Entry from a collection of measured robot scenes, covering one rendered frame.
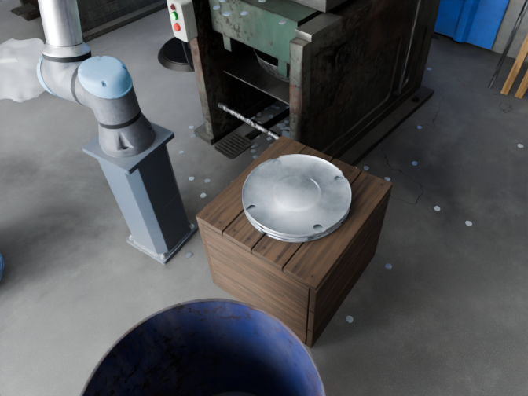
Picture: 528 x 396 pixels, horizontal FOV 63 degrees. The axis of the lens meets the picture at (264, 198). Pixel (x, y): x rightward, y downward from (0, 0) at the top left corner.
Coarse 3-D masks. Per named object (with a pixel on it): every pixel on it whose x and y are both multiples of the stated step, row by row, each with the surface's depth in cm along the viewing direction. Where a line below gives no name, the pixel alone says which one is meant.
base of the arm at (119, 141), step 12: (132, 120) 112; (144, 120) 117; (108, 132) 113; (120, 132) 113; (132, 132) 114; (144, 132) 117; (108, 144) 115; (120, 144) 115; (132, 144) 115; (144, 144) 117; (120, 156) 117
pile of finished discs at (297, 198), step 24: (264, 168) 122; (288, 168) 121; (312, 168) 121; (336, 168) 120; (264, 192) 116; (288, 192) 114; (312, 192) 114; (336, 192) 114; (264, 216) 110; (288, 216) 110; (312, 216) 110; (336, 216) 109; (288, 240) 107
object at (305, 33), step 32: (384, 0) 138; (416, 0) 155; (320, 32) 120; (352, 32) 135; (384, 32) 151; (416, 32) 170; (320, 64) 130; (352, 64) 145; (384, 64) 166; (416, 64) 187; (320, 96) 142; (352, 96) 159; (384, 96) 181; (416, 96) 196; (320, 128) 153; (352, 128) 171; (384, 128) 184; (352, 160) 172
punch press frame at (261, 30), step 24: (216, 0) 142; (240, 0) 134; (288, 0) 132; (216, 24) 149; (240, 24) 140; (264, 24) 133; (288, 24) 126; (264, 48) 139; (288, 48) 131; (288, 72) 139
